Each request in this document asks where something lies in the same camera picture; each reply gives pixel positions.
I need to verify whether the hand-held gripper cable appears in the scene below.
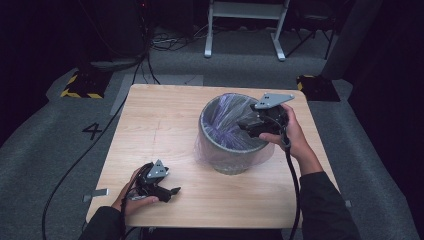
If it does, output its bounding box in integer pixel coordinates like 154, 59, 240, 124
279, 124, 302, 240
119, 162, 153, 240

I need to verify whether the grey-green plastic waste bin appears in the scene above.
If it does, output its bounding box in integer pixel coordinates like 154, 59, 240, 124
198, 92, 270, 176

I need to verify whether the grey tape strip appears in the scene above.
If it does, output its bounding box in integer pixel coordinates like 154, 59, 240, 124
82, 188, 110, 203

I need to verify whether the person's right hand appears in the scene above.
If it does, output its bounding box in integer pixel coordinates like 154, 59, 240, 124
259, 103, 323, 176

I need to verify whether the person's left hand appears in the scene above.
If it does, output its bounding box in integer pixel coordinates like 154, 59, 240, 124
111, 167, 161, 217

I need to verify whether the left hand-held gripper cable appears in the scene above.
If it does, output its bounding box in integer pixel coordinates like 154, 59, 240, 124
119, 162, 153, 240

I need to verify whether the long black floor cable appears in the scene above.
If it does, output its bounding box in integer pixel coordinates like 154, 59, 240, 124
41, 49, 152, 240

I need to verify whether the right hand-held gripper cable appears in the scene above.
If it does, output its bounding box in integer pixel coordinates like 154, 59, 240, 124
279, 124, 302, 240

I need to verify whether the grey curtain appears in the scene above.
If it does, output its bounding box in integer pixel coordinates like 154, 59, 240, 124
320, 0, 385, 81

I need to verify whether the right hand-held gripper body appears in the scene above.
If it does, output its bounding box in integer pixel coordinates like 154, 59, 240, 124
249, 92, 296, 135

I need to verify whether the white metal desk frame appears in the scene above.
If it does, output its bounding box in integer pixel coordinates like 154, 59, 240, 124
203, 0, 291, 63

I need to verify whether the yellow-black striped stand base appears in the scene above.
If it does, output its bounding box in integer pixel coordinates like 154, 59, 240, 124
60, 69, 113, 100
296, 74, 341, 103

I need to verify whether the dark folding chair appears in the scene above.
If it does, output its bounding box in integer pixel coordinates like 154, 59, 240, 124
285, 0, 336, 61

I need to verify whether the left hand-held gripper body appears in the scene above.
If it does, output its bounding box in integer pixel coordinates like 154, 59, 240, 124
135, 159, 170, 198

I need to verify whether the grey bin with plastic liner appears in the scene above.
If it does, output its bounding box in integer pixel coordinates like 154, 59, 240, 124
194, 93, 276, 170

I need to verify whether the bundle of floor cables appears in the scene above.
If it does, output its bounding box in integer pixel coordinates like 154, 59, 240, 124
149, 23, 209, 53

